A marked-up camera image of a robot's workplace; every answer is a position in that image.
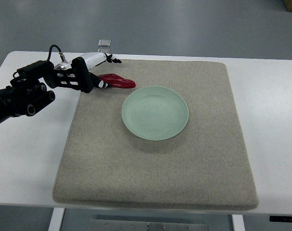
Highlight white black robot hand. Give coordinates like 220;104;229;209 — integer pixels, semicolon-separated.
81;52;122;88

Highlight red pepper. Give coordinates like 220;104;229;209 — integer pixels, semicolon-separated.
98;74;136;89

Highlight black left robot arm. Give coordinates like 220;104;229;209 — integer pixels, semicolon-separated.
0;57;94;123

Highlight clear plastic floor plate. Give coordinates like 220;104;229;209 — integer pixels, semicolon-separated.
98;39;111;47

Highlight light green plate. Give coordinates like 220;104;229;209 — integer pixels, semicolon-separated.
121;86;189;141

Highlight beige felt mat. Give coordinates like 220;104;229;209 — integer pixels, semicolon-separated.
52;60;258;211

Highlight white left table leg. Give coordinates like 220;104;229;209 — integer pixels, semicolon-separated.
48;208;65;231

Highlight white table leg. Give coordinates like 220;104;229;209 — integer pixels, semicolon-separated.
231;215;245;231
48;208;65;231

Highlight white right table leg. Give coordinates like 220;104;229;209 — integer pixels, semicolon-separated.
231;215;245;231

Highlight black table control panel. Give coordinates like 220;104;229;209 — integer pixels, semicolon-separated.
269;216;292;223

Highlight metal table base plate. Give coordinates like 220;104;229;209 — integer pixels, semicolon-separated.
89;219;209;231

